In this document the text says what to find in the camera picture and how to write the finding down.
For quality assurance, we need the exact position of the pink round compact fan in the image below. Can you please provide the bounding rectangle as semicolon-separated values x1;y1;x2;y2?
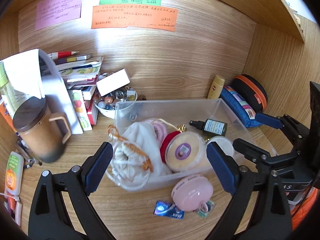
171;174;214;212

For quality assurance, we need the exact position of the blue foil sachet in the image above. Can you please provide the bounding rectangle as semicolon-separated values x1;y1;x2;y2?
153;200;184;219

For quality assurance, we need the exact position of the white drawstring fabric pouch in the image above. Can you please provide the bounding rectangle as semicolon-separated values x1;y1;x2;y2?
106;120;172;191

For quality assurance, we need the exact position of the yellow lotion tube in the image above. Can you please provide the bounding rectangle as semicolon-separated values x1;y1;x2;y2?
207;75;225;100

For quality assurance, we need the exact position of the clear jar cream puff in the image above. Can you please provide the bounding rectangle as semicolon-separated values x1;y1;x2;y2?
165;132;210;172

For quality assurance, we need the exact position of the pink rope in bag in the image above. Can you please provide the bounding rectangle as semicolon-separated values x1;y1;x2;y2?
147;118;169;149

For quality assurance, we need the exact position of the green teal sachet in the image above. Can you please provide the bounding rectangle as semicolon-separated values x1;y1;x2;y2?
195;200;215;218

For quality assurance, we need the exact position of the white cardboard box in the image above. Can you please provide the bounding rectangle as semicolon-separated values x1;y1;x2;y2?
97;68;131;96

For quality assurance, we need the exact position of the frosted setting powder jar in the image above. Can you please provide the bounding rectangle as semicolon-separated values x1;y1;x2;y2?
207;136;235;158

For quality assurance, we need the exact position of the pink sticky note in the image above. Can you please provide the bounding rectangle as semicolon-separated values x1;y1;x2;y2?
35;0;82;30

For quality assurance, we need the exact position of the orange jacket sleeve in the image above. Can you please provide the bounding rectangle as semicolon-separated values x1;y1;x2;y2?
291;188;318;230

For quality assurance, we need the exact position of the black orange zipper case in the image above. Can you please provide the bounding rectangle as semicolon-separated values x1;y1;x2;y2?
231;74;268;112

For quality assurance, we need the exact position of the clear plastic storage bin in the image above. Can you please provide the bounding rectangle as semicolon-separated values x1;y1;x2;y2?
106;99;271;191

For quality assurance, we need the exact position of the stack of books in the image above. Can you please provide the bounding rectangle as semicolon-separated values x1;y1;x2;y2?
49;53;104;134

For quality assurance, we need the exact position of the silver metal bookend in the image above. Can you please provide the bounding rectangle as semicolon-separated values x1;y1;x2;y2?
1;49;83;134

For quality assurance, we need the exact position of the red white marker pen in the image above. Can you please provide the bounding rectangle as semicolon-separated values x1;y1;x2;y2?
48;51;78;60

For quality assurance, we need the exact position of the green orange glue tube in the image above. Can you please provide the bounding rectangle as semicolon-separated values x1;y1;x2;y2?
5;151;24;196

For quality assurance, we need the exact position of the orange sticky note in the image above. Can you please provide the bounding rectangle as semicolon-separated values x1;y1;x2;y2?
91;4;178;32

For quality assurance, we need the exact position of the wooden upper shelf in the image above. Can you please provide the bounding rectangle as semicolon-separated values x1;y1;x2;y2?
260;0;307;43

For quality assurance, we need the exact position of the green white carton box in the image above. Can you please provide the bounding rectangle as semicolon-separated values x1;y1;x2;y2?
0;62;17;122

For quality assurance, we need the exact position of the white bowl of beads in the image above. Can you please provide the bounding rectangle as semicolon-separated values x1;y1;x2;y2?
93;86;138;119

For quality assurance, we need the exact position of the blue colourful fabric pouch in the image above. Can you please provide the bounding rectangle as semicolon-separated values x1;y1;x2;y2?
220;86;261;128

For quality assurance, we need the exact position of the brown mug with lid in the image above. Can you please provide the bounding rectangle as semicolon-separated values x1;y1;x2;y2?
12;97;72;163

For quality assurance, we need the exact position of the dark green spray bottle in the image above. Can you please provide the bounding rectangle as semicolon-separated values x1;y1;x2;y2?
189;119;227;137

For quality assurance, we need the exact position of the red gold charm pouch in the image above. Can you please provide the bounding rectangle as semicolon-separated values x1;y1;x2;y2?
160;125;187;163

